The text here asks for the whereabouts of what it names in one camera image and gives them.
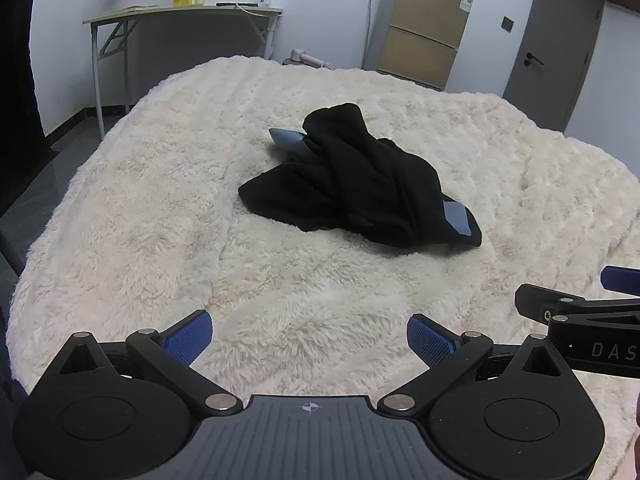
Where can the grey door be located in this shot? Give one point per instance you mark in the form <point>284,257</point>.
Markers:
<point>555,60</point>

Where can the papers on desk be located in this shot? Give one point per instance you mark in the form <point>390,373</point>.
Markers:
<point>135,8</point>

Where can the gold two-door fridge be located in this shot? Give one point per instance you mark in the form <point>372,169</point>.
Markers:
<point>420,50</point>

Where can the dark light switch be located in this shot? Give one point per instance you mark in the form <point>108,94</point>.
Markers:
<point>508,24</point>

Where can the grey folding desk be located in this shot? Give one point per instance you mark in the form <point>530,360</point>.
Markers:
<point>200,35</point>

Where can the black curtain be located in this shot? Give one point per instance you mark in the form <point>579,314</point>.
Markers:
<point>15,60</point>

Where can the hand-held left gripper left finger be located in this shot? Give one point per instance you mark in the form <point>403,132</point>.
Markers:
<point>187,336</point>

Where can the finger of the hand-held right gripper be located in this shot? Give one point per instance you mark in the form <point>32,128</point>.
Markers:
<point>590,306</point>
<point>622,278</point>

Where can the white fluffy blanket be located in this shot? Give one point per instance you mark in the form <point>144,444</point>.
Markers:
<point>150,210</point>

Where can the pink hair dryer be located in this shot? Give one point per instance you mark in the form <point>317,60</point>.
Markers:
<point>300,56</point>

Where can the black garment with grey-blue patches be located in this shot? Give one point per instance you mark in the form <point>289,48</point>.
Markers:
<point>360,185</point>

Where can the black phone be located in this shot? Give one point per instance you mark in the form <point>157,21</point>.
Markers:
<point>235,4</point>

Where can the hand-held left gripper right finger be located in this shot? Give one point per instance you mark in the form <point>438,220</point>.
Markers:
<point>426,340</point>

